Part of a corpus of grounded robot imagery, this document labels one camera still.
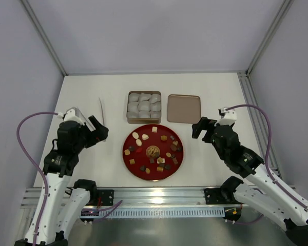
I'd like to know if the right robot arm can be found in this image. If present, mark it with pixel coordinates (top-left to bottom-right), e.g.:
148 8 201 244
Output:
192 117 308 245

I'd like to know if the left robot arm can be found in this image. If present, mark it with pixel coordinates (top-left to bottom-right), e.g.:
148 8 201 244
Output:
15 110 108 245

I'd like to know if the white oval chocolate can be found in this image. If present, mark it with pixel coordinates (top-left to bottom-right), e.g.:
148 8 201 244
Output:
132 132 139 139

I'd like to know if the large brown oval chocolate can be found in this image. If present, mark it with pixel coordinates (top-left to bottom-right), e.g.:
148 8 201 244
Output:
170 145 177 151

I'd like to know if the gold square chocolate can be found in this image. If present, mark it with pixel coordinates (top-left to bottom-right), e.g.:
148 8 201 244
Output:
129 159 136 165

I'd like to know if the white hexagon chocolate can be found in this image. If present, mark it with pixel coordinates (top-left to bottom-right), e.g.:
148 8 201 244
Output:
142 134 149 140

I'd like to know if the white bar chocolate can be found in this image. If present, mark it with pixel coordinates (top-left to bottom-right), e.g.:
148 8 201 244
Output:
157 157 165 164

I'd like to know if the dark chocolate bottom left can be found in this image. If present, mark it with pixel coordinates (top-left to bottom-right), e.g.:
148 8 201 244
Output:
140 165 146 172

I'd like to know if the gold tin lid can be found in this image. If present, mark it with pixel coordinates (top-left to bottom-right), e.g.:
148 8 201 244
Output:
167 94 201 124

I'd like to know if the gold tin box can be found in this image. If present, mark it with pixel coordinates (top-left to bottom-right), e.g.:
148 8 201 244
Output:
126 91 162 124

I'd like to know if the red round tray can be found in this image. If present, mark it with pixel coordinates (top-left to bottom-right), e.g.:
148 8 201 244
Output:
122 124 184 181

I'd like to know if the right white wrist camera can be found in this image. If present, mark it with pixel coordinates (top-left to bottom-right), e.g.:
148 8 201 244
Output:
217 107 237 126

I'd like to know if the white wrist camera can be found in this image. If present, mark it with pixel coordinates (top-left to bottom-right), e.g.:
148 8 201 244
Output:
57 107 95 132
217 107 237 126

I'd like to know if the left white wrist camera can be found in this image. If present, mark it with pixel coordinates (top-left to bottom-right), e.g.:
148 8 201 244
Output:
57 107 95 132

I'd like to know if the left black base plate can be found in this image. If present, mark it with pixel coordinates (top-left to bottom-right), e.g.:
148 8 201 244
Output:
93 189 114 207

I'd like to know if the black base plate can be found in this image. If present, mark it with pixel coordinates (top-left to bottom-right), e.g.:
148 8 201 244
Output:
93 189 114 207
204 188 227 205

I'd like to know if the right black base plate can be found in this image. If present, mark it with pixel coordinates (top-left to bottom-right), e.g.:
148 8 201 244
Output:
204 188 227 205

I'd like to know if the right aluminium frame rail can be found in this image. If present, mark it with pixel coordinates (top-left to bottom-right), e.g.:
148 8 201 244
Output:
237 72 281 178

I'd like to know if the aluminium front rail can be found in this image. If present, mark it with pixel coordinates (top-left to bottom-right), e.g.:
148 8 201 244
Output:
20 186 297 209

